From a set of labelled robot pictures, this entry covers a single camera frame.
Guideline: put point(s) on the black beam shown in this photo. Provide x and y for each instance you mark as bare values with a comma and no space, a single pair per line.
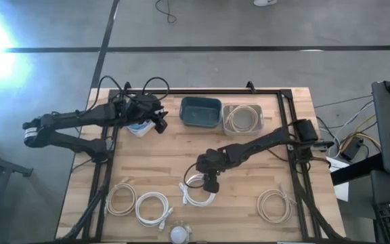
357,169

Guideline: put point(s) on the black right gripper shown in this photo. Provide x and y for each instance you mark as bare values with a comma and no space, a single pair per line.
210,162

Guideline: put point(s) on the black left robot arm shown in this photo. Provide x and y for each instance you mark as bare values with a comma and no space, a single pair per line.
76,117

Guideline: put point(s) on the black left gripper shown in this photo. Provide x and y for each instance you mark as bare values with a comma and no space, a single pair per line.
142,108

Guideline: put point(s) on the person's shoe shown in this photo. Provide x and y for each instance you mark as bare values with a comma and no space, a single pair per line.
264,2

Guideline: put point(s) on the black frame bracket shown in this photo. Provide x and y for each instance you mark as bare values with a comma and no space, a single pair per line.
127,86
250,86

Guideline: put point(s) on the teal plastic bin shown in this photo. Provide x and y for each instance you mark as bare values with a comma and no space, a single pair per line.
200,113

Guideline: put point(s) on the white paper sheet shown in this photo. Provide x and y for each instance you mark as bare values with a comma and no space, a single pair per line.
340,193

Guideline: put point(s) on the grey plastic bin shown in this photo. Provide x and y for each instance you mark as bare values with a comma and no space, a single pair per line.
244,118

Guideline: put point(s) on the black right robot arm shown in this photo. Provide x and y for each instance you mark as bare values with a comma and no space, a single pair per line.
256,145

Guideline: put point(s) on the black metal table frame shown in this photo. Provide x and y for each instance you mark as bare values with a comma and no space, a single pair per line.
198,91

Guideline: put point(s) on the black power adapter box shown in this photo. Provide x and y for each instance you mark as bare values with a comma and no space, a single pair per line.
350,149

